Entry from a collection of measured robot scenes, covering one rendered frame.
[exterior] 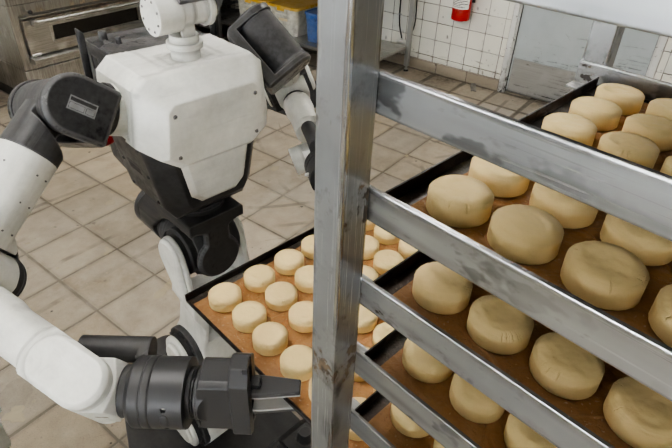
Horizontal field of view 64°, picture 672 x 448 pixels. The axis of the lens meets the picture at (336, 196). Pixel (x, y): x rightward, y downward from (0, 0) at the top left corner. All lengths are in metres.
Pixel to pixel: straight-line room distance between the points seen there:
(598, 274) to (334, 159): 0.18
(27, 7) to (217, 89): 3.46
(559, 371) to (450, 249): 0.12
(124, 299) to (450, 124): 2.36
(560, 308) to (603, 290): 0.03
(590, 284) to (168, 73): 0.75
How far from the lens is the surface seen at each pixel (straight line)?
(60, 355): 0.76
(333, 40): 0.34
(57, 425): 2.26
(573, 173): 0.31
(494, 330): 0.44
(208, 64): 0.99
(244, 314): 0.82
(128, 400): 0.73
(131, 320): 2.51
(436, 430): 0.50
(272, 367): 0.77
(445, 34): 5.00
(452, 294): 0.46
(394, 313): 0.45
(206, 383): 0.70
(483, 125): 0.32
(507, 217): 0.40
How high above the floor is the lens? 1.73
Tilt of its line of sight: 33 degrees down
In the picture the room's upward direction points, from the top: 2 degrees clockwise
